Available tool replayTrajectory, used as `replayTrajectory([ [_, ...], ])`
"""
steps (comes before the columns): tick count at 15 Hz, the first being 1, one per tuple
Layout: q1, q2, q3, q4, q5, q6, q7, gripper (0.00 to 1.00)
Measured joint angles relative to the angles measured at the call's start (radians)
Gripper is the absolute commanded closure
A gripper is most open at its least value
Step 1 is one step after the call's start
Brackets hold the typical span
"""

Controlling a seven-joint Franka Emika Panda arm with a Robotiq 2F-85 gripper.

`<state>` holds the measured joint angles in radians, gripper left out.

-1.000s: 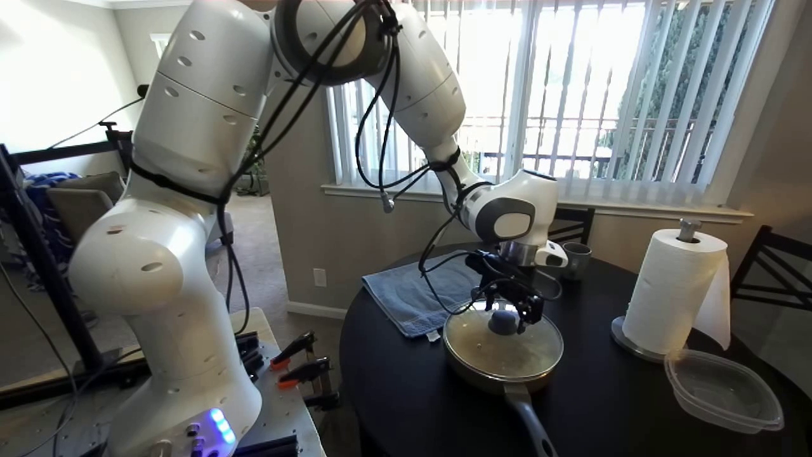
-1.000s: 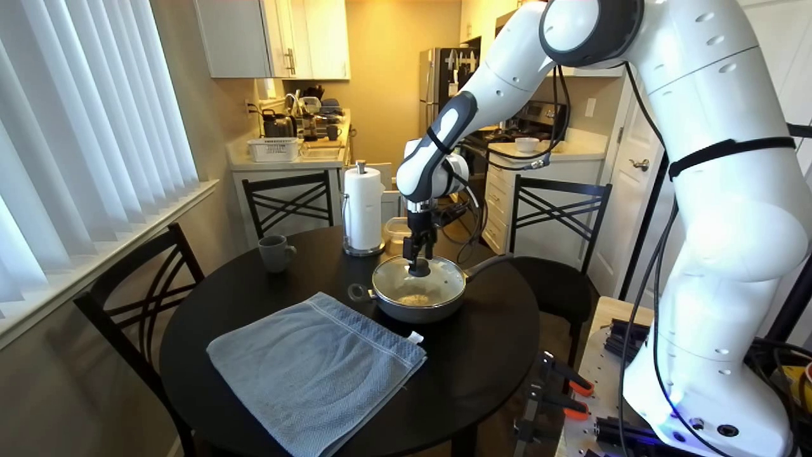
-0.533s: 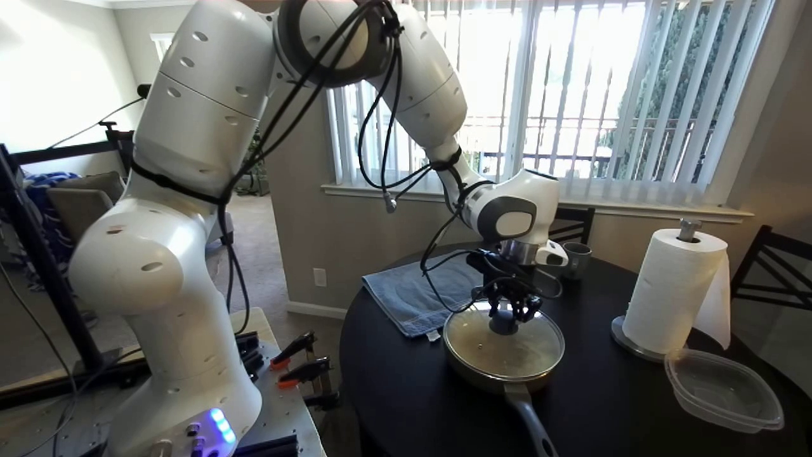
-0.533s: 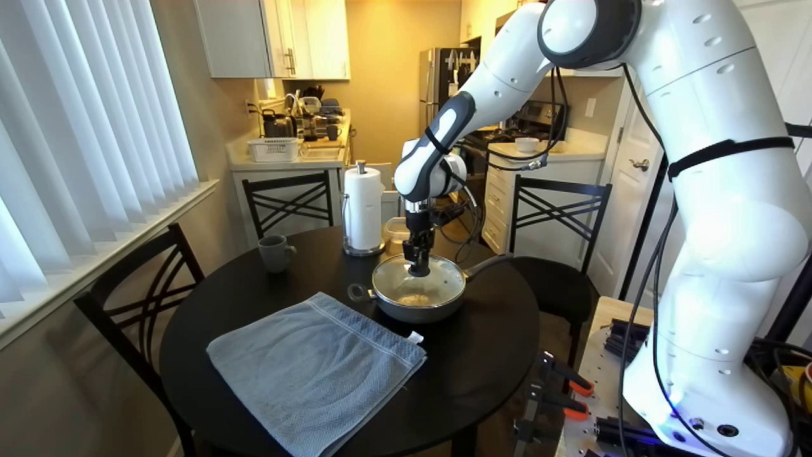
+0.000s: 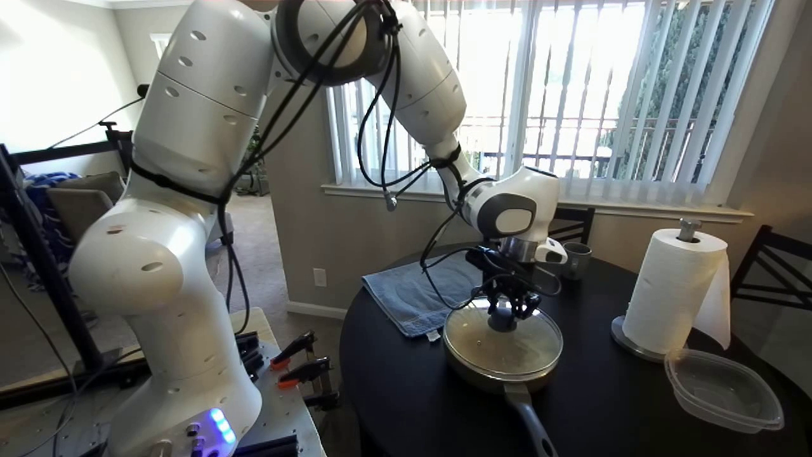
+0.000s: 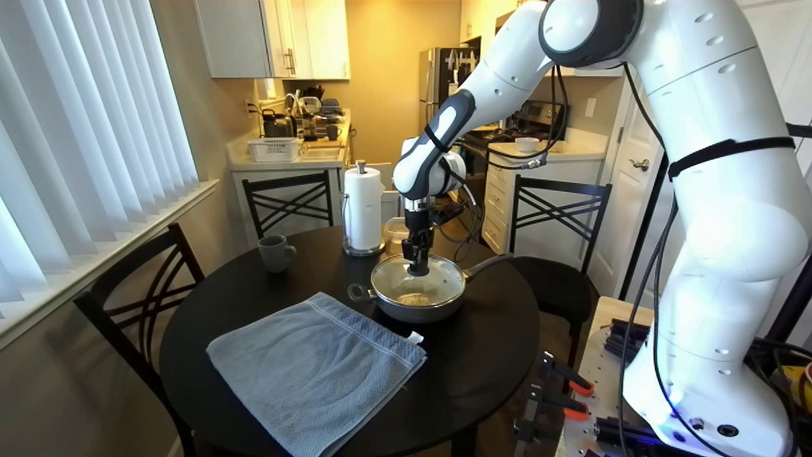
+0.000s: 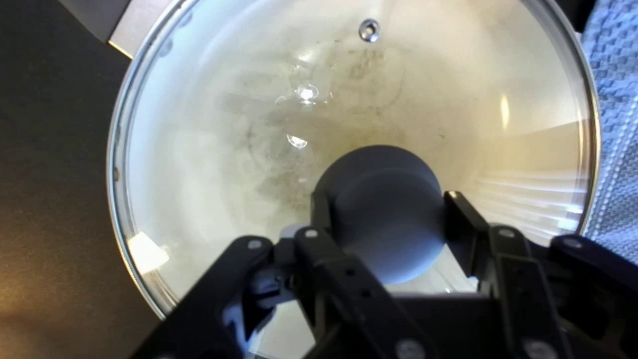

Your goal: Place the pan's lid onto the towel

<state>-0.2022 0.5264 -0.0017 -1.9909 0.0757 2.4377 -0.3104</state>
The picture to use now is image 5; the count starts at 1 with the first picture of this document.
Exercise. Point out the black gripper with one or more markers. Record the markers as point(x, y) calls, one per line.
point(512, 277)

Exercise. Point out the glass pan lid black knob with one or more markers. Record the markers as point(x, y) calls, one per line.
point(508, 348)

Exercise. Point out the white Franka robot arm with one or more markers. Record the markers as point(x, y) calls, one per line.
point(168, 279)

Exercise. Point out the blue towel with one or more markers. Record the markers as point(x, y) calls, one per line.
point(415, 293)

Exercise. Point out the metal paper towel holder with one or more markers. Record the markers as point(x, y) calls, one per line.
point(628, 338)

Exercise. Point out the white paper towel roll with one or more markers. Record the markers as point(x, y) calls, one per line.
point(676, 293)

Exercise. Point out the small dark cup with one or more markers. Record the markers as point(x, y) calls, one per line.
point(578, 265)

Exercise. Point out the dark chair with crossed back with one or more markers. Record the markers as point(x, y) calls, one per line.
point(775, 255)
point(573, 223)

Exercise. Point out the white window sill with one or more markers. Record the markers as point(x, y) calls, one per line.
point(643, 207)

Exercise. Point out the black clamp with orange tips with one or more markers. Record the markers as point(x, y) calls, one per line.
point(304, 371)
point(295, 348)

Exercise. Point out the clear plastic container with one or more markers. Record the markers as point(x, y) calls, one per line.
point(724, 394)

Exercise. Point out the white vertical window blinds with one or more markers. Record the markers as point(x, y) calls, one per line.
point(610, 91)

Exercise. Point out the grey robot mounting platform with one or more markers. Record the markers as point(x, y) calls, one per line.
point(283, 406)

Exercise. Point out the black metal stand pole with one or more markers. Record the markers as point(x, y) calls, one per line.
point(42, 262)

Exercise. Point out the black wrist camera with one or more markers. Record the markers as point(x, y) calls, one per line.
point(479, 258)

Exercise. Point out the white wall outlet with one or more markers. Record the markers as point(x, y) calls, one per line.
point(321, 277)

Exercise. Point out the black bracket block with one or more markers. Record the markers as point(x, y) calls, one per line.
point(248, 352)

